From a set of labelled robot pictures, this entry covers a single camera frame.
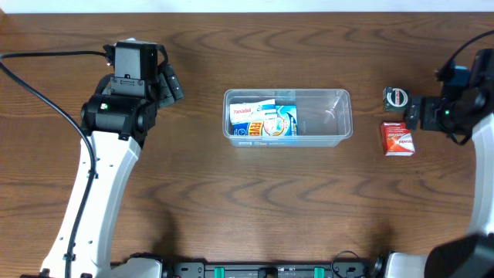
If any clear plastic container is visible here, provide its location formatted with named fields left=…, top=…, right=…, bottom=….
left=222, top=89, right=353, bottom=147

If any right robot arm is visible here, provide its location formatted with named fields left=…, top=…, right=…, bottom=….
left=374, top=49, right=493, bottom=277

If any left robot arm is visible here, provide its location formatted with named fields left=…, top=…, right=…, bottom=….
left=38, top=39, right=184, bottom=277

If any blue medicine box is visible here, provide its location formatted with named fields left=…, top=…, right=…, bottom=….
left=231, top=105, right=298, bottom=137

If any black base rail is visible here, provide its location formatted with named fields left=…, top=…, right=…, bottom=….
left=111, top=260, right=383, bottom=278

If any red Panadol ActiFast box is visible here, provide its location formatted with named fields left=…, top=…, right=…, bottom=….
left=381, top=122, right=415, bottom=156

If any white Panadol box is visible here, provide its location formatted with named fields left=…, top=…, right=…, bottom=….
left=229, top=99, right=276, bottom=124

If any green Zam-Buk box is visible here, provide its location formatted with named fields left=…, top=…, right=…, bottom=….
left=383, top=86, right=410, bottom=113

